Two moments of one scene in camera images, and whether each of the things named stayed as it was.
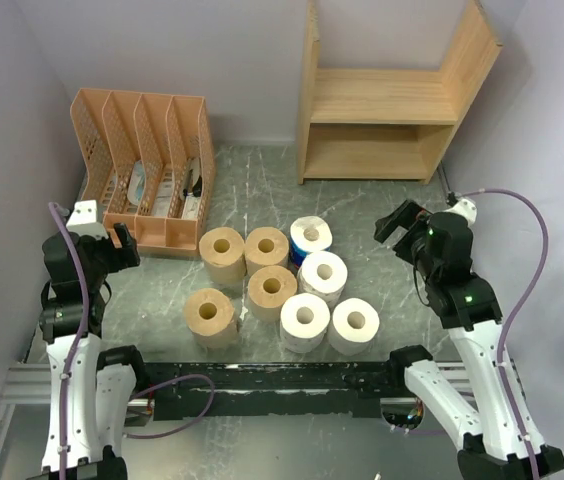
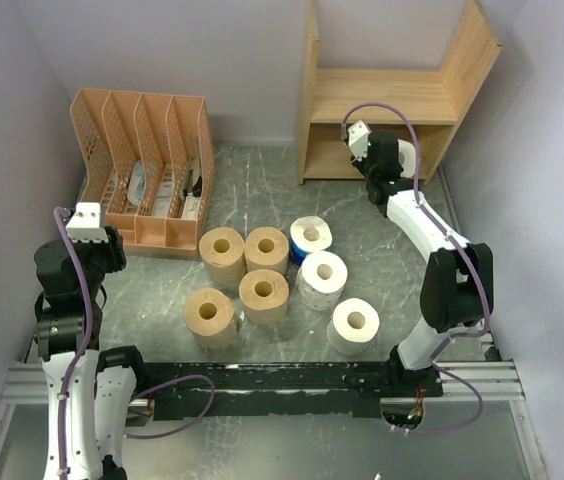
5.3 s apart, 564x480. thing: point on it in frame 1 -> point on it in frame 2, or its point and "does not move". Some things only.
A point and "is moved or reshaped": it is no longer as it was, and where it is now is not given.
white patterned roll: x=324 y=273 does not move
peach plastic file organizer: x=150 y=163 does not move
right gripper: x=409 y=215 -> x=360 y=165
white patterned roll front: x=304 y=320 -> x=407 y=158
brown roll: x=222 y=250 does not move
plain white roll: x=354 y=326 does not move
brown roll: x=269 y=287 is moved or reshaped
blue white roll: x=308 y=234 does not move
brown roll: x=264 y=247 does not move
